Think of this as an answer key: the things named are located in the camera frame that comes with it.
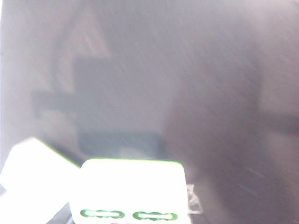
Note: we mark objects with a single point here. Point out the five bamboo mahjong tile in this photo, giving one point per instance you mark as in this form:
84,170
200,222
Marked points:
32,170
130,186

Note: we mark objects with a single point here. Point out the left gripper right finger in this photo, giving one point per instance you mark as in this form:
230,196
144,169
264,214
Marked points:
192,200

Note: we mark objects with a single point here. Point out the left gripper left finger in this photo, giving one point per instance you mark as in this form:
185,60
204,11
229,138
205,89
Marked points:
63,218

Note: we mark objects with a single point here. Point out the black UGREEN mouse mat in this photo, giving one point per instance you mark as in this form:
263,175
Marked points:
210,93

